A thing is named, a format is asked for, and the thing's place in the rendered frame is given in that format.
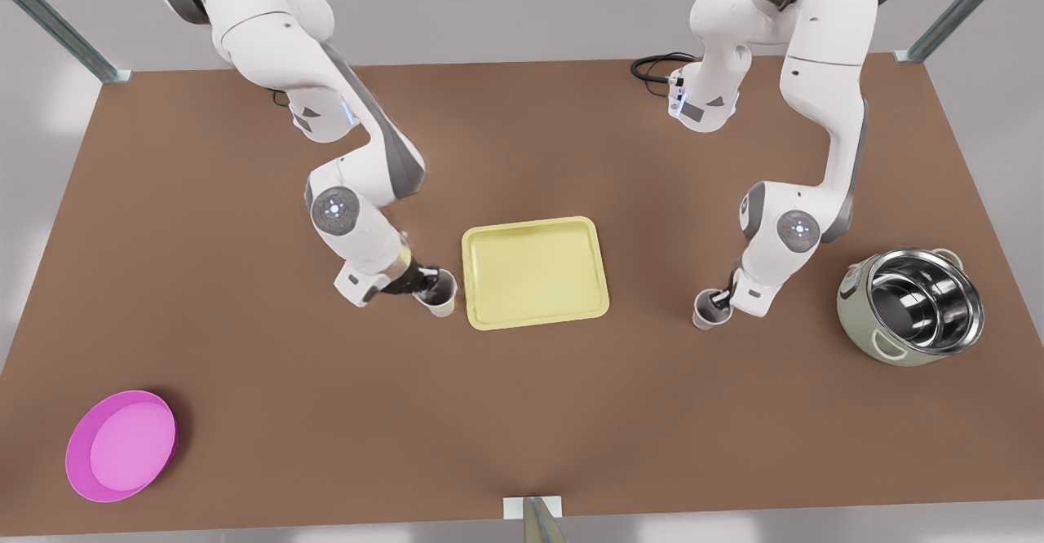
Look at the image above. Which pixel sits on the white cup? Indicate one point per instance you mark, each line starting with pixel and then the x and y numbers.
pixel 708 311
pixel 440 294

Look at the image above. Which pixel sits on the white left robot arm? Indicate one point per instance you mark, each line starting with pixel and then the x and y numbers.
pixel 820 78

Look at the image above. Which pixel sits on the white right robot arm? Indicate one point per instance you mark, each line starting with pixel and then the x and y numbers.
pixel 285 54

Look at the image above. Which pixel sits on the yellow tray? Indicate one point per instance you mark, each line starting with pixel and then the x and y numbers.
pixel 534 272

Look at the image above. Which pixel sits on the green pot with steel interior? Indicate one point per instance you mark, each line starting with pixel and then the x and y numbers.
pixel 912 308

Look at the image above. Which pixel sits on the pink round plate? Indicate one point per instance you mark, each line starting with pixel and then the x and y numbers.
pixel 121 445

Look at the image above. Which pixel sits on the silver frame post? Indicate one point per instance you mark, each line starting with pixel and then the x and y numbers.
pixel 534 518
pixel 958 9
pixel 57 25

